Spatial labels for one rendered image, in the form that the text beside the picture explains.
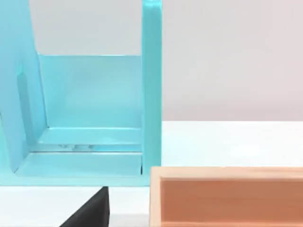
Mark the shallow salmon-coloured box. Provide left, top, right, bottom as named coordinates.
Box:
left=149, top=166, right=303, bottom=227

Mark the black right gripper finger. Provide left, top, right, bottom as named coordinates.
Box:
left=58, top=186, right=110, bottom=227

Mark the light blue rack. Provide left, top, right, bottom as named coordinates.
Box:
left=0, top=0, right=163, bottom=188

